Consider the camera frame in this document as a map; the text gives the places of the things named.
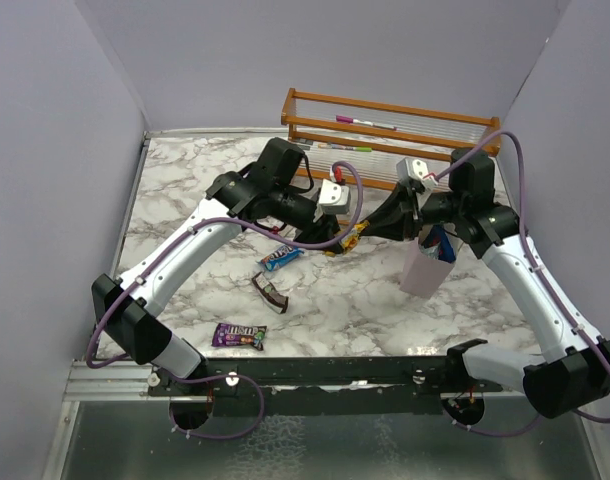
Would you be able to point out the wooden shelf rack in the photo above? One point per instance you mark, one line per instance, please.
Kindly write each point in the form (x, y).
(435, 137)

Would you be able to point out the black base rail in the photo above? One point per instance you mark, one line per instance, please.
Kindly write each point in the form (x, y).
(322, 386)

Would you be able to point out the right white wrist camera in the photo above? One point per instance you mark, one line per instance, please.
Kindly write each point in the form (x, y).
(411, 170)

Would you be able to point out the blue Burts chips bag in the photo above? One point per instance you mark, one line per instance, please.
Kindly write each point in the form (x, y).
(437, 245)

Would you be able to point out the purple M&M's packet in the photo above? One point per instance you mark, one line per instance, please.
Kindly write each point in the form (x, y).
(231, 335)

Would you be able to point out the magenta marker pen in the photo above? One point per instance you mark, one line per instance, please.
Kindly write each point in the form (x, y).
(367, 123)

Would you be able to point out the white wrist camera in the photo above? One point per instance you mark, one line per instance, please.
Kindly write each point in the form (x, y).
(411, 170)
(334, 199)

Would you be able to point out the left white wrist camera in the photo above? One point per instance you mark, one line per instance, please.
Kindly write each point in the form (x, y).
(334, 199)

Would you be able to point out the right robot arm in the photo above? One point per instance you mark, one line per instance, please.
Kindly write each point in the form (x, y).
(573, 367)

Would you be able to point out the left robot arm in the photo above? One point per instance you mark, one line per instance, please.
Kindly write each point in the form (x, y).
(260, 198)

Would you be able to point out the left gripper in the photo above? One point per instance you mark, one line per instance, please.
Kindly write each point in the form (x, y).
(323, 229)

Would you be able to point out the white paper bag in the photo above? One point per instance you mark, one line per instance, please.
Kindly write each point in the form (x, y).
(422, 275)

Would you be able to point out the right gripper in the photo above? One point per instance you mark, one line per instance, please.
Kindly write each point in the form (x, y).
(400, 217)

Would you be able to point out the blue M&M's packet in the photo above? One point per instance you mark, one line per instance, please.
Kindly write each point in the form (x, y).
(280, 257)

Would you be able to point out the brown chocolate bar wrapper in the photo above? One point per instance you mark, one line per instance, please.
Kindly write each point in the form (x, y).
(269, 293)

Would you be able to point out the green capped marker pen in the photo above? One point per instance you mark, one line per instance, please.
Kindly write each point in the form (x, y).
(339, 147)

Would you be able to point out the yellow snack bar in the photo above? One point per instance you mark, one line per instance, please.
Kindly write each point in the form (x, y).
(349, 242)

